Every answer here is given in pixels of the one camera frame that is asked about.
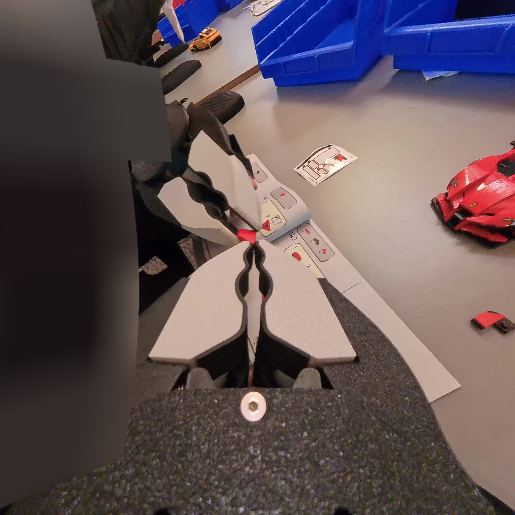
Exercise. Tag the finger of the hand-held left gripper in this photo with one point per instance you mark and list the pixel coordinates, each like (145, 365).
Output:
(225, 173)
(189, 213)

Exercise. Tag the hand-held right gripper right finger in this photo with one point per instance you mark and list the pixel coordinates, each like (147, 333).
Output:
(309, 318)

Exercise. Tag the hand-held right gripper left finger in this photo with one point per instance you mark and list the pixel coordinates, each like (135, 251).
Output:
(201, 318)

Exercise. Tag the white instruction booklet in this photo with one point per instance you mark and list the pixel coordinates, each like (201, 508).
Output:
(342, 273)

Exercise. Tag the red sloped toy brick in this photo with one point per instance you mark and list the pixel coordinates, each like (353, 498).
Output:
(246, 235)

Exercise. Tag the red curved brick black plate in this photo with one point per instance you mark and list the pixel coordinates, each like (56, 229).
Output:
(489, 320)

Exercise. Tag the yellow brick-built toy car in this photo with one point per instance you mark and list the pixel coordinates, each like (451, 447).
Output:
(206, 39)

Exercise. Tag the white sticker sheet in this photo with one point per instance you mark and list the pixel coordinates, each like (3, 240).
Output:
(326, 165)

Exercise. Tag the red brick-built toy car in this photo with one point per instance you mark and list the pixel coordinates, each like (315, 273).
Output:
(478, 201)

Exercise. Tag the pale paper scrap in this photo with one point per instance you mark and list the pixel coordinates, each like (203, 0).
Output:
(440, 75)

